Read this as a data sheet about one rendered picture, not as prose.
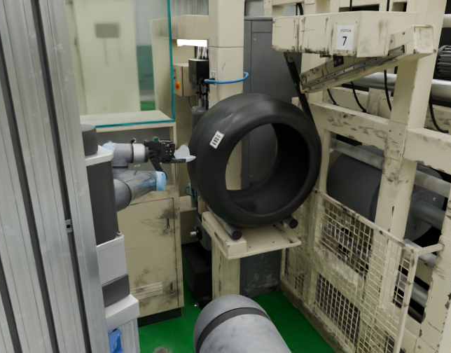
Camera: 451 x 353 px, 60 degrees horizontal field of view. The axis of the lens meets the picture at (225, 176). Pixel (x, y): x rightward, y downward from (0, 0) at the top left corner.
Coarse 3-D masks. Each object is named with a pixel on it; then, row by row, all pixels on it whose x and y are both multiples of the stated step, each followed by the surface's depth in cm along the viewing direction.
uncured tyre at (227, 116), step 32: (256, 96) 161; (224, 128) 150; (288, 128) 188; (192, 160) 163; (224, 160) 152; (288, 160) 194; (320, 160) 170; (224, 192) 156; (256, 192) 195; (288, 192) 188; (256, 224) 168
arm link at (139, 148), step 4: (132, 144) 151; (136, 144) 148; (140, 144) 149; (136, 148) 147; (140, 148) 147; (144, 148) 149; (136, 152) 146; (140, 152) 147; (144, 152) 148; (136, 156) 146; (140, 156) 147; (144, 156) 148; (136, 160) 148; (140, 160) 148
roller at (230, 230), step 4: (208, 208) 193; (212, 212) 188; (216, 216) 182; (220, 220) 179; (224, 224) 174; (228, 224) 172; (232, 224) 171; (228, 228) 170; (232, 228) 168; (236, 228) 168; (228, 232) 170; (232, 232) 167; (236, 232) 166; (240, 232) 167; (232, 236) 167; (236, 236) 166; (240, 236) 167
